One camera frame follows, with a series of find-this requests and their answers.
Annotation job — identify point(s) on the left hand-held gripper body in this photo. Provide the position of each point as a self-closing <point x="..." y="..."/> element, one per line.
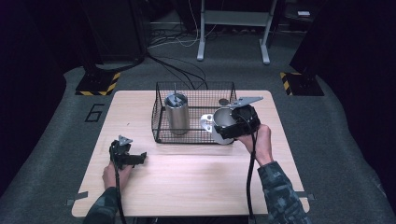
<point x="120" y="154"/>

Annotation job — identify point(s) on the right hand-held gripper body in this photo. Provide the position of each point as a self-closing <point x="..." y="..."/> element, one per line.
<point x="247" y="119"/>

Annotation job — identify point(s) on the silver metal tumbler with lid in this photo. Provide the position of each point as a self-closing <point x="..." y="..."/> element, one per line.
<point x="177" y="118"/>

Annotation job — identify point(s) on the striped drinking straw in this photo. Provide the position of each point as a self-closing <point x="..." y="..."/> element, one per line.
<point x="175" y="90"/>

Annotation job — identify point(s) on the person's left hand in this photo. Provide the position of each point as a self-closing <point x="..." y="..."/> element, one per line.
<point x="109" y="177"/>

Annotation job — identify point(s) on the person's right hand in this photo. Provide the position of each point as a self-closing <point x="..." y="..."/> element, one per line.
<point x="263" y="143"/>

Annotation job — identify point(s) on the dark round disc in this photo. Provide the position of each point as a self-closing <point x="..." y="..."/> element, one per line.
<point x="223" y="101"/>

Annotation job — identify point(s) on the grey tape strip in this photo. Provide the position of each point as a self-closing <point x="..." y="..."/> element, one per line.
<point x="306" y="196"/>
<point x="77" y="197"/>

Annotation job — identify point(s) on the hazard-striped black stand base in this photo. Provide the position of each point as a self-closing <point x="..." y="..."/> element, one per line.
<point x="98" y="84"/>
<point x="302" y="84"/>

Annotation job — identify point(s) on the small white box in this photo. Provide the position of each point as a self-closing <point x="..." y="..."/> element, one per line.
<point x="303" y="13"/>

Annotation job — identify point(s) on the white metal desk frame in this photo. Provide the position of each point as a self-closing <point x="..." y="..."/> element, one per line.
<point x="236" y="18"/>

